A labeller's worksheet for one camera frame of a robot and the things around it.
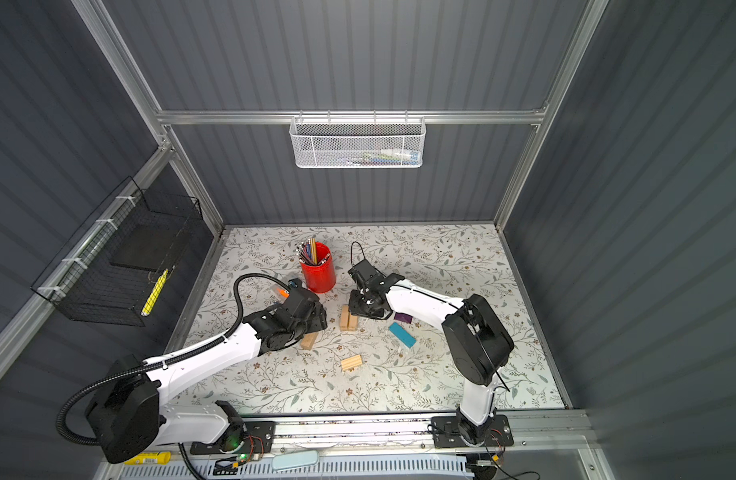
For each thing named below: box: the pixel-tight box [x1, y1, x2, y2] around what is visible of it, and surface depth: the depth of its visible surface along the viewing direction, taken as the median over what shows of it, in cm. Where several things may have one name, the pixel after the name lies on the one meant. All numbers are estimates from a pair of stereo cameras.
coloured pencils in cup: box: [295, 238, 331, 266], surface depth 98 cm
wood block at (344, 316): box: [340, 304, 349, 332], surface depth 94 cm
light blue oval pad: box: [271, 450, 319, 471], surface depth 71 cm
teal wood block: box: [388, 322, 417, 349], surface depth 93 cm
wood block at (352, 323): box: [347, 314, 358, 331], surface depth 93 cm
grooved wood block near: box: [341, 354, 362, 371], surface depth 86 cm
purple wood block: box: [394, 312, 413, 324], surface depth 96 cm
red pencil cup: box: [301, 242, 336, 293], surface depth 98 cm
